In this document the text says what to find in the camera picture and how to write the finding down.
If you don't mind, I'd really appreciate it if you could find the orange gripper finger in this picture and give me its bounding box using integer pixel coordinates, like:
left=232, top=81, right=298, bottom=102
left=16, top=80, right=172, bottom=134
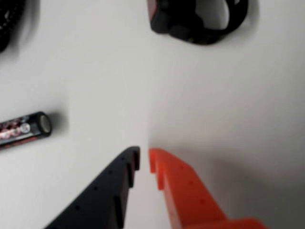
left=148, top=147, right=268, bottom=229

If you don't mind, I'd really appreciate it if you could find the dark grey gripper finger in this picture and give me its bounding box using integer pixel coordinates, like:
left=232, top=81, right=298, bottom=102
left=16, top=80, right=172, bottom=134
left=44, top=146, right=141, bottom=229

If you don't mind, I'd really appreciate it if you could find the black battery with red print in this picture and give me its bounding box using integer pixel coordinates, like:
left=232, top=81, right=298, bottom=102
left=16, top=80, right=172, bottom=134
left=0, top=111, right=52, bottom=151

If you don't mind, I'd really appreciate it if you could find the black plastic ring clip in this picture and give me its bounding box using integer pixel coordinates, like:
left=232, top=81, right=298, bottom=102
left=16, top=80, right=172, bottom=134
left=146, top=0, right=249, bottom=45

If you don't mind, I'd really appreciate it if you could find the black coiled usb cable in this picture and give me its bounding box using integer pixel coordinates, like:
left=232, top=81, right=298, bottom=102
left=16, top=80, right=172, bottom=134
left=0, top=0, right=40, bottom=53

